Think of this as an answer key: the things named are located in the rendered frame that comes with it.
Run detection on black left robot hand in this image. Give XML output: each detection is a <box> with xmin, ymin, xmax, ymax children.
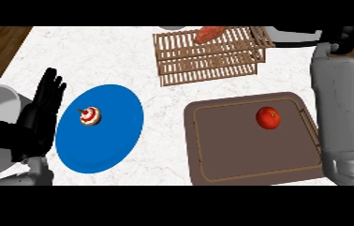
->
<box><xmin>0</xmin><ymin>67</ymin><xmax>69</xmax><ymax>163</ymax></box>

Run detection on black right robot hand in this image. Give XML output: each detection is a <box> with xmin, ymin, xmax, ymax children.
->
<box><xmin>320</xmin><ymin>25</ymin><xmax>354</xmax><ymax>55</ymax></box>

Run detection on orange sweet potato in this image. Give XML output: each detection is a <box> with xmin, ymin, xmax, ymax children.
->
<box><xmin>192</xmin><ymin>25</ymin><xmax>230</xmax><ymax>45</ymax></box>

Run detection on wooden tiered shelf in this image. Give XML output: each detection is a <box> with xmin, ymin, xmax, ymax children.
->
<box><xmin>152</xmin><ymin>25</ymin><xmax>277</xmax><ymax>87</ymax></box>

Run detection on brown tray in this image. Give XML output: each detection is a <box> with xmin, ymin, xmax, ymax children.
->
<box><xmin>183</xmin><ymin>91</ymin><xmax>326</xmax><ymax>187</ymax></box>

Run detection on pale grey appliance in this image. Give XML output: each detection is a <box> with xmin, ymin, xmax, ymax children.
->
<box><xmin>264</xmin><ymin>25</ymin><xmax>323</xmax><ymax>49</ymax></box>

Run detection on red and white cupcake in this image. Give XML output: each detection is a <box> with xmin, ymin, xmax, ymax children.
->
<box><xmin>77</xmin><ymin>106</ymin><xmax>103</xmax><ymax>127</ymax></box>

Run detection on blue plate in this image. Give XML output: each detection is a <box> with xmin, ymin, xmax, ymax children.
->
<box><xmin>54</xmin><ymin>83</ymin><xmax>144</xmax><ymax>174</ymax></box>

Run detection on red apple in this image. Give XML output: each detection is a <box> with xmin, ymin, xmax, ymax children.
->
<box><xmin>254</xmin><ymin>106</ymin><xmax>282</xmax><ymax>130</ymax></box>

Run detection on grey rounded object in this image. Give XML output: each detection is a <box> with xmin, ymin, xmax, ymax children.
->
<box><xmin>158</xmin><ymin>25</ymin><xmax>187</xmax><ymax>31</ymax></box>

